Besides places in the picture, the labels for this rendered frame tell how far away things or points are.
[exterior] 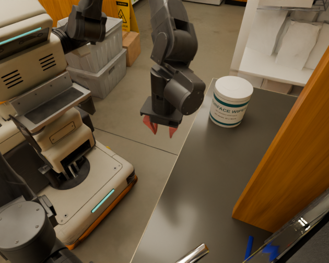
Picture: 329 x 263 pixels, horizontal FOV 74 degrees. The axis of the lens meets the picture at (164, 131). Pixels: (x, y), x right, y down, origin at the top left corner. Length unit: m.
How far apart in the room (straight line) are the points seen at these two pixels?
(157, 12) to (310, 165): 0.38
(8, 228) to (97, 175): 1.24
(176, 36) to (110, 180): 1.20
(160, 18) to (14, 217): 0.39
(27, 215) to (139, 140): 1.75
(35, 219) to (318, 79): 0.38
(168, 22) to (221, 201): 0.50
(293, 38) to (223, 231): 0.98
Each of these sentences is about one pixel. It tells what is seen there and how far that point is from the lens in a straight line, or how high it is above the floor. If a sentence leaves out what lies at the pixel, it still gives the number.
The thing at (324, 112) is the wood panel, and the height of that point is 1.35.
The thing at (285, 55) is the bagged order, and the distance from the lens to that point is 1.33.
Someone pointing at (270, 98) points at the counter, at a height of 0.94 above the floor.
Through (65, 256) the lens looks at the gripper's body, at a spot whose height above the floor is 1.21.
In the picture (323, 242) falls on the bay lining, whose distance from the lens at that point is 0.48.
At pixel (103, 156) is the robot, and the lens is 1.61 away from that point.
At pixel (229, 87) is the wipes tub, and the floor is 1.09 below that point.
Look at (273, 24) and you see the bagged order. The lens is 1.36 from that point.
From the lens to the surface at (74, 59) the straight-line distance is 2.39.
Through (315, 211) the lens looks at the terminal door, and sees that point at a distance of 0.20.
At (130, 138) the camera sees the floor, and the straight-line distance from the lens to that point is 2.05.
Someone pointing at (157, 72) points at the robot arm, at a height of 1.30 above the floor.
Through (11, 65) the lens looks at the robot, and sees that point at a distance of 0.82.
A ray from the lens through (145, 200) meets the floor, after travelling 1.70.
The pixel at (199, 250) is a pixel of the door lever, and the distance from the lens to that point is 0.35.
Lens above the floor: 1.55
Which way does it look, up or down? 48 degrees down
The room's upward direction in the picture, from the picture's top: straight up
